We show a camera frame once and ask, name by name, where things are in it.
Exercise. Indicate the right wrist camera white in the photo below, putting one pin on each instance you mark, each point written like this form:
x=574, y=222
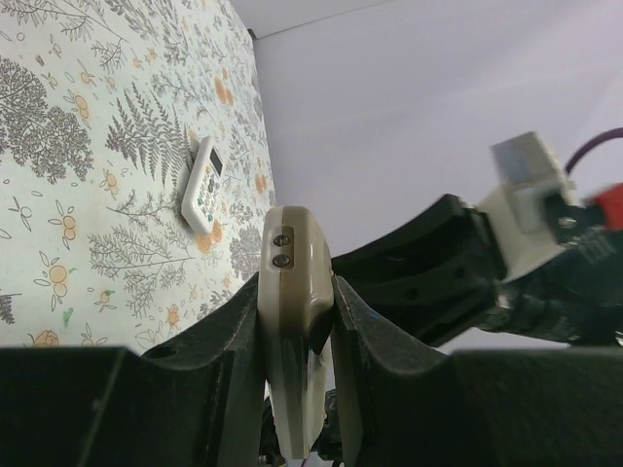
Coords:
x=532, y=185

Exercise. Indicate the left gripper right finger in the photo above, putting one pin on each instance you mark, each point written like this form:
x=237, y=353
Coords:
x=403, y=403

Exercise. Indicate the grey beige remote control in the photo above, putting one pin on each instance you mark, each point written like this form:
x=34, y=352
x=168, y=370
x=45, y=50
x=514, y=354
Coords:
x=295, y=300

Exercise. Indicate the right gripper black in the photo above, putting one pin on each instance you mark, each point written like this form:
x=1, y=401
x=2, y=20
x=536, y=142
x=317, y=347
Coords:
x=576, y=298

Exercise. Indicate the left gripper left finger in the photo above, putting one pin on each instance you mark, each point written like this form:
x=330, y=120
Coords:
x=194, y=400

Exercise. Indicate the floral patterned table mat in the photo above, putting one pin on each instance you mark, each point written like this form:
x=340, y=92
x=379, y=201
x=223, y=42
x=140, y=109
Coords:
x=104, y=105

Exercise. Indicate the white air conditioner remote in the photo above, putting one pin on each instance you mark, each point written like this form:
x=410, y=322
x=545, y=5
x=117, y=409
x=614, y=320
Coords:
x=199, y=203

